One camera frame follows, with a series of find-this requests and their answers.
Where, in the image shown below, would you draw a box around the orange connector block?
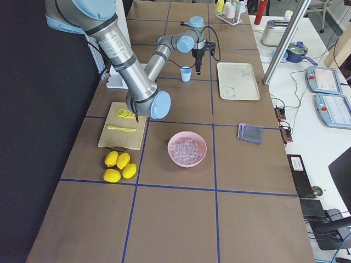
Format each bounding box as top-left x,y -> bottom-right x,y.
274,107 -> 286,121
280,126 -> 293,144

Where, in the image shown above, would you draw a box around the aluminium frame post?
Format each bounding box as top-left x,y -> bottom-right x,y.
263,0 -> 311,85

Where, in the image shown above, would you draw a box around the wooden cutting board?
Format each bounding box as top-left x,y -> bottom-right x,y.
98,102 -> 146,150

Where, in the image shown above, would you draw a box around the black monitor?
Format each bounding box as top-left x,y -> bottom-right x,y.
329,148 -> 351,210

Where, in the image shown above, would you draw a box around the pink cup on rack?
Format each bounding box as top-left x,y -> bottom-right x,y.
223,5 -> 235,19

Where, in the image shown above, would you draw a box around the folded grey cloth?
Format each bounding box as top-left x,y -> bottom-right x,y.
237,123 -> 263,144

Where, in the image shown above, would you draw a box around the yellow plastic knife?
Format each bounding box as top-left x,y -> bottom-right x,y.
106,125 -> 137,133

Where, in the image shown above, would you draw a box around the white wire cup rack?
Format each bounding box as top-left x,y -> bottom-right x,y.
215,0 -> 247,26

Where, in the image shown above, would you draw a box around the blue teach pendant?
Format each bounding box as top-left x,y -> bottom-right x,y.
315,93 -> 350,129
306,66 -> 343,95

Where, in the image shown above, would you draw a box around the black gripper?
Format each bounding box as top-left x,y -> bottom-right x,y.
191,48 -> 206,75

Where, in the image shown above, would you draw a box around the cream bear serving tray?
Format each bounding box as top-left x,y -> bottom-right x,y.
217,62 -> 260,101

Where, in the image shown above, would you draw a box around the light blue plastic cup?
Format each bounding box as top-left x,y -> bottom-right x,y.
180,66 -> 192,82

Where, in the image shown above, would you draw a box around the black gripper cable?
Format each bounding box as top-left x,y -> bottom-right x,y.
167,25 -> 222,69

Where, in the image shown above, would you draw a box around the pink bowl of ice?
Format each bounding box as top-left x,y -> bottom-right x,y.
167,131 -> 207,168

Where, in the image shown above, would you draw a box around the yellow cup on rack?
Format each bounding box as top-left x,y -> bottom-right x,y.
215,0 -> 225,13

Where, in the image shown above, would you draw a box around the whole yellow lemon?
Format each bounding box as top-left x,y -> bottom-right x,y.
104,151 -> 118,168

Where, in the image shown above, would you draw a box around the red bottle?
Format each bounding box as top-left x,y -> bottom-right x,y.
254,0 -> 268,25

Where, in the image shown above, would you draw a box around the white toaster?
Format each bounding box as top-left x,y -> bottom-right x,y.
261,20 -> 289,47

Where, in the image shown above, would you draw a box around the blue saucepan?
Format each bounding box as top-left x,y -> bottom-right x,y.
286,41 -> 318,66

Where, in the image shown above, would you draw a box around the black label box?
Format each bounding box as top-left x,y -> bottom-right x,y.
287,155 -> 314,198

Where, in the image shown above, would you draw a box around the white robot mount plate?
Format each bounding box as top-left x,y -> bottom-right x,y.
106,64 -> 141,90

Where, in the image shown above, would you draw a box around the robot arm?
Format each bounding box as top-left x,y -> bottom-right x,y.
45,1 -> 206,119

